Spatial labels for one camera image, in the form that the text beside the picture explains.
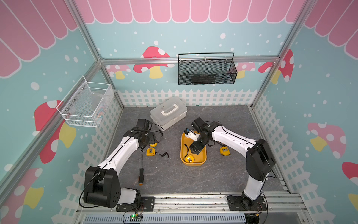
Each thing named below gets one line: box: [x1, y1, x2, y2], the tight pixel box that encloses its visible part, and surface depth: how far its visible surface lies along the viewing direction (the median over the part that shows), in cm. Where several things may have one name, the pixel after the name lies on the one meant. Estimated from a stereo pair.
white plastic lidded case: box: [150, 96, 188, 131], surface depth 104 cm
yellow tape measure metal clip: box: [145, 147, 170, 159], surface depth 94 cm
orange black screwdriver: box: [138, 154, 145, 186], surface depth 84 cm
